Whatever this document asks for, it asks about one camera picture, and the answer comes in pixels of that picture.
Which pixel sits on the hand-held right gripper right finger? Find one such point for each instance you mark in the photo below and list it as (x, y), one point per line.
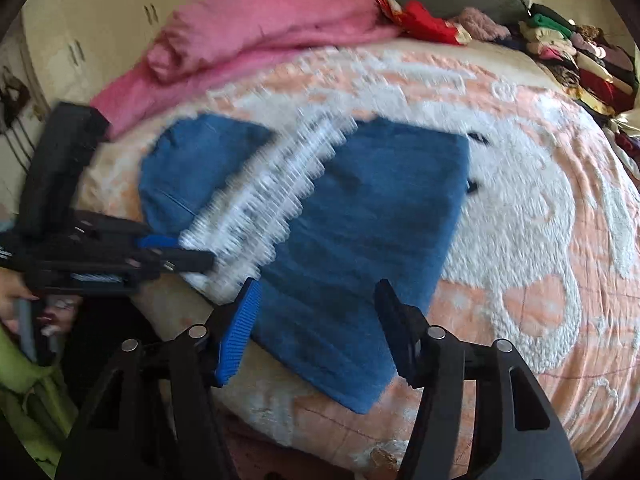
(395, 332)

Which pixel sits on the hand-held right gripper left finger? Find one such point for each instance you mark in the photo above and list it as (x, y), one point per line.
(240, 332)

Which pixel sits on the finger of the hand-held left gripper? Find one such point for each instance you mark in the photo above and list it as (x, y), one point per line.
(157, 242)
(187, 260)

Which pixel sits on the blue denim skirt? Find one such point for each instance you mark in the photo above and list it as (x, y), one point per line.
(350, 240)

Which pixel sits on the person's left hand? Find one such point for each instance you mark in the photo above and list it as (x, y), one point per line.
(12, 300)

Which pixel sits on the beige bed sheet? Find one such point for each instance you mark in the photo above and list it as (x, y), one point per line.
(180, 300)

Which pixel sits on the cream wardrobe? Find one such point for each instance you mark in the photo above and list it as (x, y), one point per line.
(95, 35)

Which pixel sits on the peach white fleece blanket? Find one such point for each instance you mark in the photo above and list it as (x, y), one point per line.
(525, 220)

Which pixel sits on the bright green cloth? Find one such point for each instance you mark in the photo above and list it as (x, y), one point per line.
(30, 410)

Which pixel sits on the pink quilt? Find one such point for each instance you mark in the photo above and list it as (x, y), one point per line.
(240, 30)

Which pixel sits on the mauve fluffy cloth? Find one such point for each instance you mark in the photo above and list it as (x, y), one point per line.
(480, 22)

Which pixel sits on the red gold patterned cloth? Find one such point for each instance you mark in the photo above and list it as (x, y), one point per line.
(387, 2)

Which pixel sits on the pile of folded clothes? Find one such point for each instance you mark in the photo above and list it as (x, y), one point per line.
(585, 60)

